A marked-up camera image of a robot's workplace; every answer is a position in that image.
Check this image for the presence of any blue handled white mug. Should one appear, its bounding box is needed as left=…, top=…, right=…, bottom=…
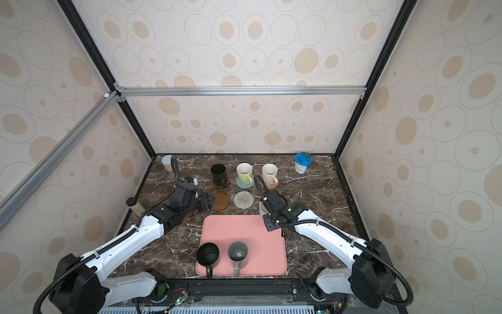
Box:
left=259, top=202, right=269, bottom=217

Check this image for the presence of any dark brown wooden coaster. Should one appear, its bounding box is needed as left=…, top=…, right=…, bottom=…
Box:
left=210, top=179, right=231, bottom=190

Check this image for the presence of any light brown wooden coaster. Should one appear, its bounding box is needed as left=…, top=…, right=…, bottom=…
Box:
left=212, top=192, right=230, bottom=212

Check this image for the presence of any woven rattan round coaster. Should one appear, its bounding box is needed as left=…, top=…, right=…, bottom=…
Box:
left=262, top=177, right=279, bottom=190

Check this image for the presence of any black mug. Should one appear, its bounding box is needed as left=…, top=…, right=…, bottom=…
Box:
left=210, top=164, right=229, bottom=185
left=196, top=242, right=220, bottom=279

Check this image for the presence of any white woven round coaster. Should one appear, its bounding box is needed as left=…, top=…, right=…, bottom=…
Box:
left=233, top=191, right=254, bottom=209

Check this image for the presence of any grey felt round coaster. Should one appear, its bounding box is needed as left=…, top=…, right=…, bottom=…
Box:
left=236, top=178, right=254, bottom=189

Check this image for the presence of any pink handled white mug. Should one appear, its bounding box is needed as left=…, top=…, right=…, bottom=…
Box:
left=261, top=164, right=278, bottom=185

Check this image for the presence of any grey mug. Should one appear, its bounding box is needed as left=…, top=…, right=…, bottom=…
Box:
left=227, top=241, right=248, bottom=277

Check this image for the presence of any green handled white mug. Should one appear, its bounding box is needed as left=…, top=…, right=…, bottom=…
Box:
left=236, top=163, right=254, bottom=185

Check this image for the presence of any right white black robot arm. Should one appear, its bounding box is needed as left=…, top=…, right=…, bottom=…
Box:
left=261, top=208, right=414, bottom=308

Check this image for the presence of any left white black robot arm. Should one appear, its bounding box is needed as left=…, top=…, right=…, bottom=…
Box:
left=33, top=192, right=214, bottom=313

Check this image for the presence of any pink rectangular tray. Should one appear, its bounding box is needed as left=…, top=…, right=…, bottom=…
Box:
left=196, top=215, right=288, bottom=277

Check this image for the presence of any pink jar white lid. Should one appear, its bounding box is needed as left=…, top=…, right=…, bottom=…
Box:
left=161, top=155, right=173, bottom=172

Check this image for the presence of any small bottle black cap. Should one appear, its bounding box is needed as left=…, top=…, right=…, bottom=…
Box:
left=126, top=197, right=145, bottom=216

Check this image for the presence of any white cup blue lid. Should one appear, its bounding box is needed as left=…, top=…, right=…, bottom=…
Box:
left=295, top=152, right=312, bottom=175

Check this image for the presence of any horizontal aluminium bar rear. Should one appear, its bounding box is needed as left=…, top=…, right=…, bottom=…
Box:
left=118, top=86, right=367, bottom=97

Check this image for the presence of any diagonal aluminium bar left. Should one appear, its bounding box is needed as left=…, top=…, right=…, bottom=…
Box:
left=1, top=90, right=118, bottom=229

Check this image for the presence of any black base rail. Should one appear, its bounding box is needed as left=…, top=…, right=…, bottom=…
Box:
left=69, top=277, right=409, bottom=314

